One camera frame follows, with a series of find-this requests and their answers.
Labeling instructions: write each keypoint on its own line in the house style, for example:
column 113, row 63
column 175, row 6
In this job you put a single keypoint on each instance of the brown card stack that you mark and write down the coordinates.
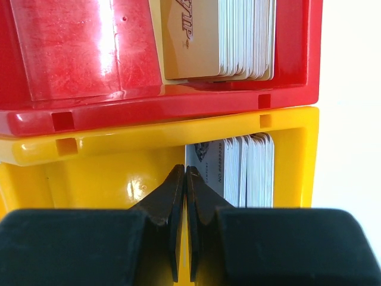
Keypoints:
column 218, row 40

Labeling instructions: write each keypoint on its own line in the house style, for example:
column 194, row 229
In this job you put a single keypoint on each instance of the orange plastic bin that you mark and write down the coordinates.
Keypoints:
column 116, row 168

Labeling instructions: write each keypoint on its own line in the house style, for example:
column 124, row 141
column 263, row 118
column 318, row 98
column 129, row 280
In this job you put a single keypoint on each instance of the white VIP card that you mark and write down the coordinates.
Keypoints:
column 209, row 159

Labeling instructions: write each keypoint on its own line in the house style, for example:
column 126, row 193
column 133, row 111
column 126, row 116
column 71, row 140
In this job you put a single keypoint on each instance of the red plastic bin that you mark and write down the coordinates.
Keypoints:
column 68, row 66

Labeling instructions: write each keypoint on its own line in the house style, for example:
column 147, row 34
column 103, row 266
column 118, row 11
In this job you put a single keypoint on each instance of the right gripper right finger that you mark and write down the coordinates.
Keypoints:
column 273, row 246

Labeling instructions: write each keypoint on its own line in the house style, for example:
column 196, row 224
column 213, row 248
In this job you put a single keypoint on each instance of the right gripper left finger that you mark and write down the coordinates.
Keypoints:
column 135, row 246

